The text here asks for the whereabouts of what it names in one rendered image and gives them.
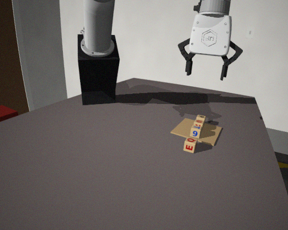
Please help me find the wooden letter block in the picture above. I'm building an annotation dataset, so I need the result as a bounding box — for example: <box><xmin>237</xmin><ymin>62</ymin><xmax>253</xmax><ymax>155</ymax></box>
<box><xmin>194</xmin><ymin>119</ymin><xmax>204</xmax><ymax>129</ymax></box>
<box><xmin>196</xmin><ymin>115</ymin><xmax>206</xmax><ymax>124</ymax></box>
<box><xmin>190</xmin><ymin>125</ymin><xmax>202</xmax><ymax>138</ymax></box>
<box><xmin>183</xmin><ymin>137</ymin><xmax>198</xmax><ymax>153</ymax></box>

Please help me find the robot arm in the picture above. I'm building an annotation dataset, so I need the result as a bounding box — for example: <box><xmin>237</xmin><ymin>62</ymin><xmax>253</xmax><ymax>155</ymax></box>
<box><xmin>80</xmin><ymin>0</ymin><xmax>231</xmax><ymax>57</ymax></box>

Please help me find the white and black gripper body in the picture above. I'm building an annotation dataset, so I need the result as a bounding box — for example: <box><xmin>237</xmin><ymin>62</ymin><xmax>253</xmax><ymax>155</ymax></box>
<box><xmin>189</xmin><ymin>11</ymin><xmax>232</xmax><ymax>57</ymax></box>

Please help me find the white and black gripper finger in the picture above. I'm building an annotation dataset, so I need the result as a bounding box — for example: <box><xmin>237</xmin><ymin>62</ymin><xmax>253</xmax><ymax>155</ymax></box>
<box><xmin>178</xmin><ymin>38</ymin><xmax>196</xmax><ymax>76</ymax></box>
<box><xmin>220</xmin><ymin>41</ymin><xmax>243</xmax><ymax>81</ymax></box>

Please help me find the tan flat mat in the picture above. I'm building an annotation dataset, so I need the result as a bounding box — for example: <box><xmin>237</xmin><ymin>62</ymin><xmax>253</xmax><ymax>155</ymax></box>
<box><xmin>171</xmin><ymin>118</ymin><xmax>222</xmax><ymax>146</ymax></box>

